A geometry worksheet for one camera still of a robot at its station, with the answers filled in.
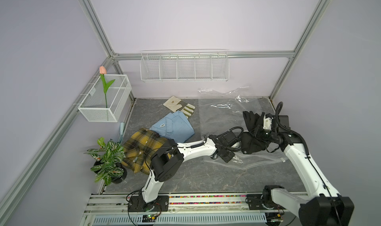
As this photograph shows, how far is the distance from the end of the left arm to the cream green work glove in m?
0.44

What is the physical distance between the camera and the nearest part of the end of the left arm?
0.63m

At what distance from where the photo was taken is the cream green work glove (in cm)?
114
